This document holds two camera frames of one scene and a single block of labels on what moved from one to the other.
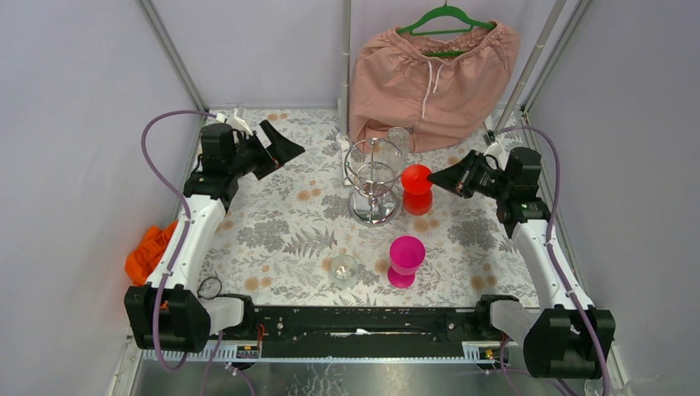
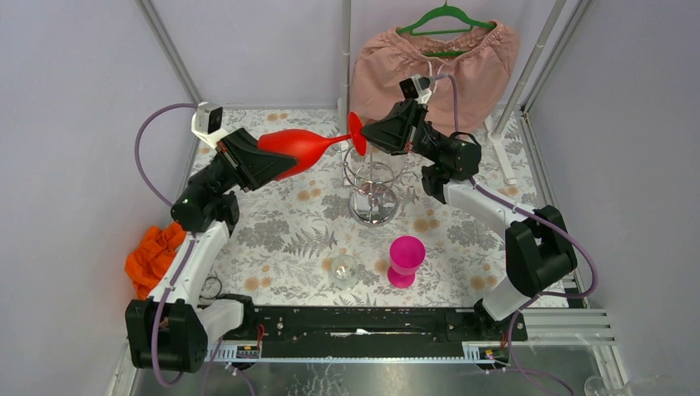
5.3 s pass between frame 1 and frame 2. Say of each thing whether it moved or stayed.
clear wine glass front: stayed
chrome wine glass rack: stayed
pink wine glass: stayed
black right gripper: moved
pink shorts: stayed
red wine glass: moved
